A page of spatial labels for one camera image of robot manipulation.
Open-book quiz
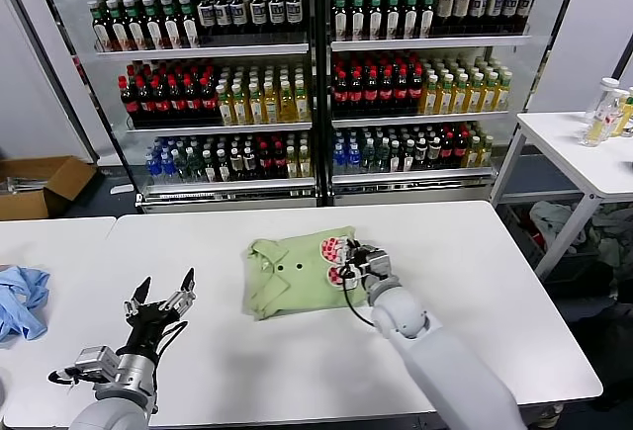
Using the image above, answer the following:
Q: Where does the blue label dark drink bottle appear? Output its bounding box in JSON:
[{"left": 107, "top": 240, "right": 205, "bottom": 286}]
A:
[
  {"left": 501, "top": 0, "right": 519, "bottom": 35},
  {"left": 486, "top": 0, "right": 503, "bottom": 35},
  {"left": 230, "top": 0, "right": 249, "bottom": 35},
  {"left": 517, "top": 0, "right": 535, "bottom": 34},
  {"left": 214, "top": 0, "right": 232, "bottom": 35},
  {"left": 286, "top": 0, "right": 305, "bottom": 33},
  {"left": 469, "top": 0, "right": 487, "bottom": 36},
  {"left": 249, "top": 0, "right": 269, "bottom": 34},
  {"left": 268, "top": 0, "right": 287, "bottom": 34},
  {"left": 197, "top": 0, "right": 216, "bottom": 36}
]

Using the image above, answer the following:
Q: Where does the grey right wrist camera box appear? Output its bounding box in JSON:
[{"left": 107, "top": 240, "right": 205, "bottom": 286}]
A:
[{"left": 363, "top": 249, "right": 392, "bottom": 278}]

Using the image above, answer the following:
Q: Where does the white side table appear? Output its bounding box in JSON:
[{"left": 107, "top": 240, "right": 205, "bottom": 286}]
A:
[{"left": 489, "top": 111, "right": 633, "bottom": 283}]

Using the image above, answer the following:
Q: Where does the open brown cardboard box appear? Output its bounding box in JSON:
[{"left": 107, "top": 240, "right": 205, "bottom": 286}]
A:
[{"left": 0, "top": 156, "right": 99, "bottom": 221}]

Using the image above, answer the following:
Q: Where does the crumpled light blue cloth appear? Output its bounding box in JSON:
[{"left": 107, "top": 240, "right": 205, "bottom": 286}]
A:
[{"left": 0, "top": 265, "right": 52, "bottom": 343}]

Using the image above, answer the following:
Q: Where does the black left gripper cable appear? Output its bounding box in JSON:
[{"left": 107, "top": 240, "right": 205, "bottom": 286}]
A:
[{"left": 156, "top": 319, "right": 190, "bottom": 352}]

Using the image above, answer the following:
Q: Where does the grey white crumpled garment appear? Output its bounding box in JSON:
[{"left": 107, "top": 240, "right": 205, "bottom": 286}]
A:
[{"left": 529, "top": 201, "right": 592, "bottom": 257}]

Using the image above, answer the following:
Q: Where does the teal grey crumpled garment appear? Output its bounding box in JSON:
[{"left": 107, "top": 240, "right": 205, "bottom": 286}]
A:
[{"left": 590, "top": 210, "right": 633, "bottom": 269}]

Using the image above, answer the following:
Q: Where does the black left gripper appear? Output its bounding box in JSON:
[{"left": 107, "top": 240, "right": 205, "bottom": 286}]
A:
[{"left": 123, "top": 267, "right": 198, "bottom": 358}]

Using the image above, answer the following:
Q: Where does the beige label dark drink bottle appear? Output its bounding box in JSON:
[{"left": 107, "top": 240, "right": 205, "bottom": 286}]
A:
[
  {"left": 452, "top": 0, "right": 470, "bottom": 38},
  {"left": 435, "top": 0, "right": 453, "bottom": 39}
]

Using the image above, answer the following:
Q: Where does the clear bottle white cap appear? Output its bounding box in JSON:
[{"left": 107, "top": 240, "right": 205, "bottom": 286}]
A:
[{"left": 582, "top": 78, "right": 619, "bottom": 148}]

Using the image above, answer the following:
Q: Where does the red cap cola bottle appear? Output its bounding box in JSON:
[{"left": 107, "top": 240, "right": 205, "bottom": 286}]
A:
[
  {"left": 378, "top": 69, "right": 395, "bottom": 107},
  {"left": 333, "top": 69, "right": 350, "bottom": 108},
  {"left": 136, "top": 78, "right": 154, "bottom": 122},
  {"left": 168, "top": 78, "right": 186, "bottom": 121},
  {"left": 121, "top": 78, "right": 139, "bottom": 123},
  {"left": 348, "top": 69, "right": 365, "bottom": 108},
  {"left": 407, "top": 68, "right": 424, "bottom": 106},
  {"left": 363, "top": 69, "right": 380, "bottom": 107},
  {"left": 393, "top": 68, "right": 409, "bottom": 107},
  {"left": 152, "top": 78, "right": 170, "bottom": 121},
  {"left": 200, "top": 78, "right": 219, "bottom": 120},
  {"left": 184, "top": 78, "right": 203, "bottom": 120}
]

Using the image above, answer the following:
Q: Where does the glass door drink shelf cabinet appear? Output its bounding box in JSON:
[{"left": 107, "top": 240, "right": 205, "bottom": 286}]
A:
[
  {"left": 316, "top": 0, "right": 588, "bottom": 209},
  {"left": 29, "top": 0, "right": 322, "bottom": 215}
]

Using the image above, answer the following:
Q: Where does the black left wrist camera cable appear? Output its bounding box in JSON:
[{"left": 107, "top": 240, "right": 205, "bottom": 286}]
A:
[{"left": 46, "top": 368, "right": 95, "bottom": 391}]

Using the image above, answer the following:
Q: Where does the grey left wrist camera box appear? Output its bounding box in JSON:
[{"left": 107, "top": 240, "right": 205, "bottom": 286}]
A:
[{"left": 73, "top": 345, "right": 119, "bottom": 382}]

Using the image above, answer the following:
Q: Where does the black mesh laundry basket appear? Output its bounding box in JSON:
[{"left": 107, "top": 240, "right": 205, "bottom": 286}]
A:
[{"left": 497, "top": 202, "right": 550, "bottom": 266}]

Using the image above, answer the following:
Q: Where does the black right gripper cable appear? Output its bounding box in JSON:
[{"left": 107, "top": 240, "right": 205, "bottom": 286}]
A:
[{"left": 339, "top": 264, "right": 383, "bottom": 328}]

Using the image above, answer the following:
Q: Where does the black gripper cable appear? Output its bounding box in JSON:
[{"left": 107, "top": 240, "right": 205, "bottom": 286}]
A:
[
  {"left": 156, "top": 319, "right": 190, "bottom": 352},
  {"left": 339, "top": 264, "right": 383, "bottom": 328}
]

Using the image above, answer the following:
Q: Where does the green neck dark tea bottle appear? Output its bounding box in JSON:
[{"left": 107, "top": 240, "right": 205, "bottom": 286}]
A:
[
  {"left": 160, "top": 0, "right": 181, "bottom": 49},
  {"left": 108, "top": 0, "right": 128, "bottom": 52},
  {"left": 126, "top": 0, "right": 145, "bottom": 51},
  {"left": 331, "top": 0, "right": 349, "bottom": 42},
  {"left": 91, "top": 2, "right": 111, "bottom": 53},
  {"left": 418, "top": 0, "right": 435, "bottom": 40},
  {"left": 384, "top": 0, "right": 402, "bottom": 41},
  {"left": 178, "top": 0, "right": 200, "bottom": 49},
  {"left": 142, "top": 0, "right": 163, "bottom": 50},
  {"left": 401, "top": 0, "right": 418, "bottom": 41},
  {"left": 366, "top": 0, "right": 384, "bottom": 42},
  {"left": 348, "top": 0, "right": 366, "bottom": 42}
]

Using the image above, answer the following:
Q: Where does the silver metal rods bundle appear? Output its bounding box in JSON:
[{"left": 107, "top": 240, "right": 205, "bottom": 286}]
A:
[{"left": 0, "top": 176, "right": 50, "bottom": 198}]

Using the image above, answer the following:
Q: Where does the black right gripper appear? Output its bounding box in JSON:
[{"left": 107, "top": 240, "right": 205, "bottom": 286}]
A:
[{"left": 340, "top": 240, "right": 370, "bottom": 287}]

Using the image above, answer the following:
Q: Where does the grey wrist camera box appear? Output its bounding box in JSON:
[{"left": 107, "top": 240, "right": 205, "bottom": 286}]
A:
[
  {"left": 73, "top": 345, "right": 119, "bottom": 382},
  {"left": 363, "top": 249, "right": 392, "bottom": 278}
]

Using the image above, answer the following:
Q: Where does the yellow tea bottle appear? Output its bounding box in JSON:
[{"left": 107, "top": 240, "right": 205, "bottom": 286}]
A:
[
  {"left": 248, "top": 83, "right": 265, "bottom": 126},
  {"left": 264, "top": 82, "right": 281, "bottom": 125},
  {"left": 421, "top": 75, "right": 438, "bottom": 116},
  {"left": 295, "top": 80, "right": 312, "bottom": 124},
  {"left": 452, "top": 74, "right": 469, "bottom": 115},
  {"left": 279, "top": 81, "right": 296, "bottom": 124},
  {"left": 467, "top": 73, "right": 484, "bottom": 115},
  {"left": 437, "top": 75, "right": 454, "bottom": 116},
  {"left": 496, "top": 71, "right": 511, "bottom": 113},
  {"left": 482, "top": 72, "right": 498, "bottom": 114},
  {"left": 232, "top": 84, "right": 249, "bottom": 126},
  {"left": 219, "top": 84, "right": 234, "bottom": 127}
]

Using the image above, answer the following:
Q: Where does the light green polo shirt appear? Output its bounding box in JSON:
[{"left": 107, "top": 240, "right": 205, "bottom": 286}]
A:
[{"left": 240, "top": 224, "right": 377, "bottom": 322}]

